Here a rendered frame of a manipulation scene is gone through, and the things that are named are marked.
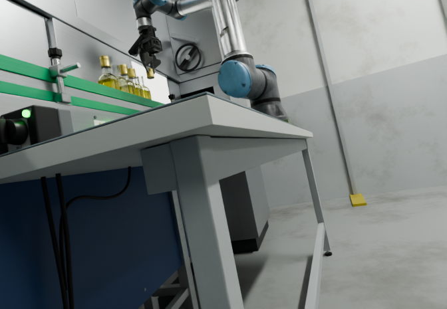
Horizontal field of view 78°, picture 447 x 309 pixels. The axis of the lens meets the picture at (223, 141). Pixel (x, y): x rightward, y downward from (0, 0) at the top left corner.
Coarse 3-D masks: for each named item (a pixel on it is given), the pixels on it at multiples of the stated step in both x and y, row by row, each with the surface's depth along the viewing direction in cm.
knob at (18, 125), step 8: (0, 120) 44; (8, 120) 45; (16, 120) 46; (0, 128) 44; (8, 128) 45; (16, 128) 45; (24, 128) 46; (0, 136) 44; (8, 136) 45; (16, 136) 45; (24, 136) 46; (16, 144) 47
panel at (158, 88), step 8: (136, 64) 153; (136, 72) 152; (144, 72) 160; (136, 80) 150; (144, 80) 158; (152, 80) 168; (160, 80) 178; (152, 88) 165; (160, 88) 176; (152, 96) 163; (160, 96) 173
